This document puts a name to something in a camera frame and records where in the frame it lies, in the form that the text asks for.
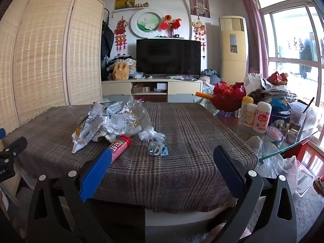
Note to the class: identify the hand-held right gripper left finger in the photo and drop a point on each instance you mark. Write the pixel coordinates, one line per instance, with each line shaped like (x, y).
(95, 174)

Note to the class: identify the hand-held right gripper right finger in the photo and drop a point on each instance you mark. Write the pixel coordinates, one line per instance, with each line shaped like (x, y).
(229, 172)

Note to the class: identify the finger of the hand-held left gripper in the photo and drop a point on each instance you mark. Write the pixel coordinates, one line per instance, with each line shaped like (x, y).
(15, 145)

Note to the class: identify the red candy tube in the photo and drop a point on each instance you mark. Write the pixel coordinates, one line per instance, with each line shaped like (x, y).
(120, 145)

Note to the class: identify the white green printed bag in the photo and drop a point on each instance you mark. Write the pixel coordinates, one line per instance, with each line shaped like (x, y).
(87, 130)

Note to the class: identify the white plastic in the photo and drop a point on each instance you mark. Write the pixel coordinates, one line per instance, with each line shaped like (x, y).
(119, 125)

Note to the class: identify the grey plastic packaging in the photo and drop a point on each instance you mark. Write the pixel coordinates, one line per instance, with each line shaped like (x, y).
(157, 148)

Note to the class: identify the clear plastic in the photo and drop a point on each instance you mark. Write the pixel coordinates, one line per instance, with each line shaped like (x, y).
(151, 134)

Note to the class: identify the clear gold plastic wrapper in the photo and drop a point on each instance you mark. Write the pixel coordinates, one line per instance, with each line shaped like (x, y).
(135, 114)

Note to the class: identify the clear plastic bag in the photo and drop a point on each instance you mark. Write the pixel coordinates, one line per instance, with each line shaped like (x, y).
(276, 164)

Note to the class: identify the brown plaid tablecloth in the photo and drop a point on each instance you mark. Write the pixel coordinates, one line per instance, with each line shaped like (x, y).
(177, 157)

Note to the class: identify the cream plastic bottle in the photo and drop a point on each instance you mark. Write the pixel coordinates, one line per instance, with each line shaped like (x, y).
(250, 116)

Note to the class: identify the pink hairbrush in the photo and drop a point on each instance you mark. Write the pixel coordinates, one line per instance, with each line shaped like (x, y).
(275, 133)

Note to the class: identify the pink label white bottle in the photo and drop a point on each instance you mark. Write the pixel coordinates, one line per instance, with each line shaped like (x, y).
(262, 119)

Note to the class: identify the silver foil wrapper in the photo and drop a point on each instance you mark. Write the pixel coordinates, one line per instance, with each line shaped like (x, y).
(106, 108)

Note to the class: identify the yellow capped lotion bottle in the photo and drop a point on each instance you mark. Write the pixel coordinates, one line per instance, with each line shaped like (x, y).
(246, 106)

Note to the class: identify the red plastic basket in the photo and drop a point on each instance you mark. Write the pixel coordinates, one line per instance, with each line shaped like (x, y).
(226, 98)

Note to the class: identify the white plastic stool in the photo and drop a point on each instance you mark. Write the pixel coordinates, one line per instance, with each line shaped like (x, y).
(305, 179)

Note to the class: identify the blue round tin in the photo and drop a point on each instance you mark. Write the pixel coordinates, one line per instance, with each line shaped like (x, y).
(279, 114)

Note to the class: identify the green floral cloth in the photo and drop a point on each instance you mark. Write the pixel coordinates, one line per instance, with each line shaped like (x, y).
(208, 92)

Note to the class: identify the ribbed glass cup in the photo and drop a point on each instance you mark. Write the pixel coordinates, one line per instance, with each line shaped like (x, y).
(296, 121)

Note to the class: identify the bamboo folding screen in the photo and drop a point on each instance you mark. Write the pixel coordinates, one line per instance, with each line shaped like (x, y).
(45, 55)

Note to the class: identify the cream television cabinet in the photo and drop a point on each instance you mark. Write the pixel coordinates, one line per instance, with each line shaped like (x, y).
(182, 88)

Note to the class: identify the brown cardboard box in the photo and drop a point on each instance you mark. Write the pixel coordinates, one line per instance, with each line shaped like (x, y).
(140, 89)

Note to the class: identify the pile of blue clothes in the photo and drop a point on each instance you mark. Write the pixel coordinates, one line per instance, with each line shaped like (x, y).
(211, 76)

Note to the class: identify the yellow plush toy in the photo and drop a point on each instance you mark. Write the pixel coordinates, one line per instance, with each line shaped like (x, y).
(120, 72)

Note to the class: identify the red snack packet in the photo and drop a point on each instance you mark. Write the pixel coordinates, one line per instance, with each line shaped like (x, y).
(277, 78)

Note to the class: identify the cream standing air conditioner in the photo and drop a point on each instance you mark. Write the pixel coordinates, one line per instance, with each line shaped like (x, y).
(232, 65)

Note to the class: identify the white router box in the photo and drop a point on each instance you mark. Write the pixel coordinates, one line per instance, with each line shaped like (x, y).
(160, 86)

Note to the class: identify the black flat television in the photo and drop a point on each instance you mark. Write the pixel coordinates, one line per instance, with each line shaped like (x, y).
(168, 57)

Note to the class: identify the black hanging coat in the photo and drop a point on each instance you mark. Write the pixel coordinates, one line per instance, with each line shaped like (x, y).
(107, 40)

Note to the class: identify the red hanging ornament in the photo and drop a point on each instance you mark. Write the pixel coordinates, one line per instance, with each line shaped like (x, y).
(120, 34)
(200, 30)

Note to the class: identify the pink curtain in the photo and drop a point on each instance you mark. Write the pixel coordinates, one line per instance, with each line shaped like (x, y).
(255, 30)

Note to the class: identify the white framed window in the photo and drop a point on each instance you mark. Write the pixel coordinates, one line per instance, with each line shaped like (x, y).
(286, 30)

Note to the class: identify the red flower bouquet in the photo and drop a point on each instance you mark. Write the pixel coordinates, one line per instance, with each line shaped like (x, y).
(170, 22)

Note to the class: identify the red framed painting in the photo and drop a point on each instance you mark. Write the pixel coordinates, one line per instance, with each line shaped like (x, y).
(200, 5)

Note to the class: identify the landscape painting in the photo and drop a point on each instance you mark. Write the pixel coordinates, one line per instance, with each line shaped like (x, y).
(125, 2)

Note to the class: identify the round white wall plate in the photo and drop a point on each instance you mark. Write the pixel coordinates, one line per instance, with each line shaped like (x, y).
(146, 24)

